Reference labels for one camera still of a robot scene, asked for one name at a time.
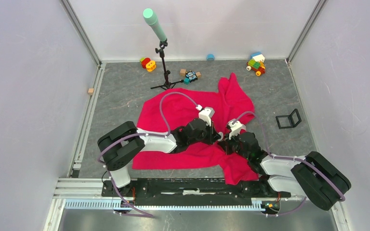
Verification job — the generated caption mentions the red yellow toy wheels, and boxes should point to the red yellow toy wheels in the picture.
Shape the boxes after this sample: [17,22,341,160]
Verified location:
[140,57,157,72]

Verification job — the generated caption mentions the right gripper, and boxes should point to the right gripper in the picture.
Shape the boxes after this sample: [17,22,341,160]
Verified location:
[217,130,250,161]

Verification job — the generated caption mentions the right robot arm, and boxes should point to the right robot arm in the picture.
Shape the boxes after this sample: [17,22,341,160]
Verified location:
[218,132,352,210]

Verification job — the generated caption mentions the colourful toy block car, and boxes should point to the colourful toy block car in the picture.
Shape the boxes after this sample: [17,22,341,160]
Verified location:
[246,52,266,77]

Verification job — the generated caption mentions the blue robot toy blocks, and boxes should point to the blue robot toy blocks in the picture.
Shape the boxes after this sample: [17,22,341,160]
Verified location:
[180,69,201,84]

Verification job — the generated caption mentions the black brooch stand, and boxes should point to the black brooch stand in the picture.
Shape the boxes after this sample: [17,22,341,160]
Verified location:
[275,108,302,129]

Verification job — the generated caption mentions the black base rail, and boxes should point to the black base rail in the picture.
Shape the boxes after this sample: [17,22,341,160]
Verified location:
[101,178,291,206]

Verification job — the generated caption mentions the blue dome block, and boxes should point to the blue dome block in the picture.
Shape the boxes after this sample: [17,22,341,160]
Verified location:
[206,53,215,61]

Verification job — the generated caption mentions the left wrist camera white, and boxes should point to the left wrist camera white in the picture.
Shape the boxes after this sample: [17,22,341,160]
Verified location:
[196,104,215,127]

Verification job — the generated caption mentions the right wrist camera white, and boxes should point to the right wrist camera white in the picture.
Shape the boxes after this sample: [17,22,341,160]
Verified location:
[227,119,246,139]

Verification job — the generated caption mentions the green microphone on tripod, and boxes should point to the green microphone on tripod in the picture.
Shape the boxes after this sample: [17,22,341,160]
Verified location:
[143,8,183,90]

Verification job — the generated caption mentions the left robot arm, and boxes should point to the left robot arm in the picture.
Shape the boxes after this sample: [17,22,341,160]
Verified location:
[97,118,224,196]

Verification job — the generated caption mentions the red t-shirt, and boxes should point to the red t-shirt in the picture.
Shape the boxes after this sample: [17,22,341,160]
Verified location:
[132,73,259,185]

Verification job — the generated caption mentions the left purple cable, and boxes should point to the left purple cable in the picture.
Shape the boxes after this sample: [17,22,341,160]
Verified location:
[97,91,201,218]

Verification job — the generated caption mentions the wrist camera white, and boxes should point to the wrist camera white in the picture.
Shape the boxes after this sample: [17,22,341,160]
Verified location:
[196,104,215,127]
[227,119,246,139]

